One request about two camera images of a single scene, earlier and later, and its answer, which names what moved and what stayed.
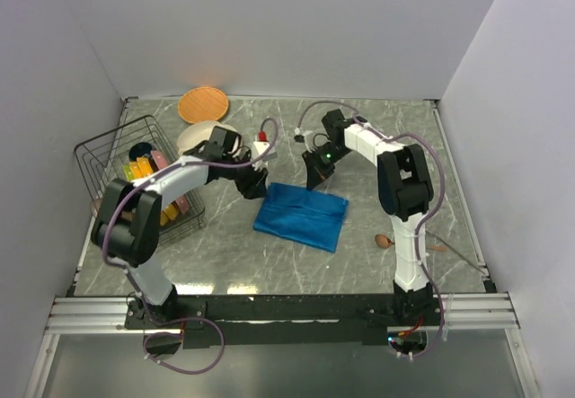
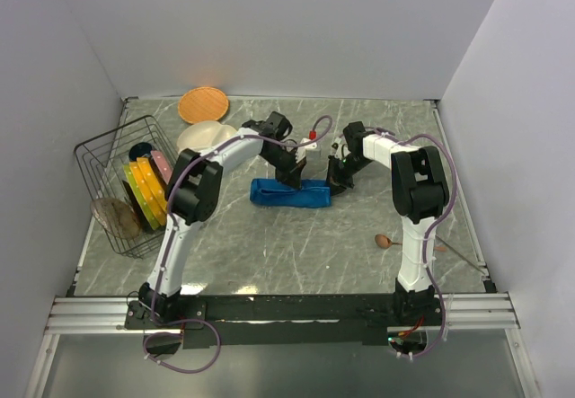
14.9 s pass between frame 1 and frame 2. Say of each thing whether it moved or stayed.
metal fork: stayed
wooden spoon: stayed
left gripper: moved
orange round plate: stayed
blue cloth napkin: moved
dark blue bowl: stayed
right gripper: moved
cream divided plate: stayed
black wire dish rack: stayed
